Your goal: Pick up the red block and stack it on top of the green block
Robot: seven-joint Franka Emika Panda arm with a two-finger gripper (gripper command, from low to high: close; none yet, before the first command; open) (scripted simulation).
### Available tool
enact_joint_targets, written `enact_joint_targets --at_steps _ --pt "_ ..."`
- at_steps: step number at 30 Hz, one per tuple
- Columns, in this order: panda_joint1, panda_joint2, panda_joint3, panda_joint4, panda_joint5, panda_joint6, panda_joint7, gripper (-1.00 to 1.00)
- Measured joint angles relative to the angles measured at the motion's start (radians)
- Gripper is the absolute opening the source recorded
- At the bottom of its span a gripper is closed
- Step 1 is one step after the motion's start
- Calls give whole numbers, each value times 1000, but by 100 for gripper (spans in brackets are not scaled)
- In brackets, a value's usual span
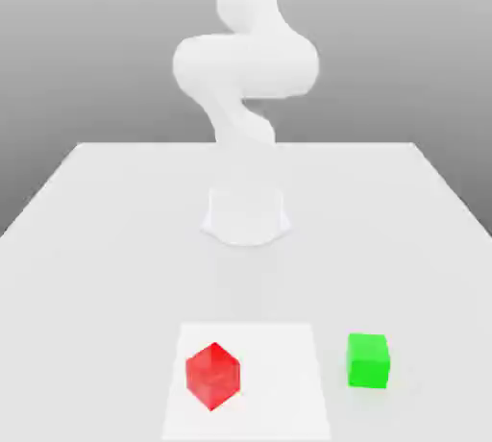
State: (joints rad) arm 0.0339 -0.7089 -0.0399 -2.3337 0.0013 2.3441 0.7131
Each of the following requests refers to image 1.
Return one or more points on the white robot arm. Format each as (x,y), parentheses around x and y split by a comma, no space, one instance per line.
(246,65)

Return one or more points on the small green cube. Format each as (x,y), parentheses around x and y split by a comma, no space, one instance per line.
(368,362)

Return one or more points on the small red cube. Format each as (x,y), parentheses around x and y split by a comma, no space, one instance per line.
(212,376)

